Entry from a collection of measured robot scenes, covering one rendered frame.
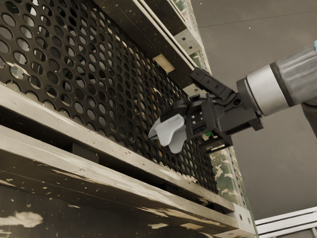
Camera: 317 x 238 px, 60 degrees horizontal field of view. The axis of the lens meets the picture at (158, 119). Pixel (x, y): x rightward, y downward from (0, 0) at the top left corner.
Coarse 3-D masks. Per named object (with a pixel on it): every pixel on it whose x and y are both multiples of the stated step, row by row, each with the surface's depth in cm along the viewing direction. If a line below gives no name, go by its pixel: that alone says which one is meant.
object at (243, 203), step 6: (186, 0) 132; (192, 18) 127; (192, 24) 122; (204, 60) 112; (204, 66) 108; (228, 150) 88; (228, 156) 87; (234, 168) 86; (234, 174) 83; (234, 180) 82; (240, 186) 83; (240, 192) 81; (240, 198) 79
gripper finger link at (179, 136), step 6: (174, 132) 54; (180, 132) 53; (150, 138) 55; (156, 138) 55; (174, 138) 53; (180, 138) 52; (186, 138) 52; (168, 144) 53; (174, 144) 52; (180, 144) 52; (174, 150) 52; (180, 150) 51
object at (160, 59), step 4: (156, 56) 77; (160, 56) 77; (156, 60) 78; (160, 60) 78; (164, 60) 78; (160, 64) 80; (164, 64) 80; (168, 64) 80; (164, 68) 81; (168, 68) 81; (172, 68) 82; (168, 72) 83
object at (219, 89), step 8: (192, 72) 53; (200, 72) 52; (208, 72) 52; (192, 80) 54; (200, 80) 51; (208, 80) 50; (216, 80) 49; (200, 88) 53; (208, 88) 49; (216, 88) 48; (224, 88) 47; (224, 96) 46
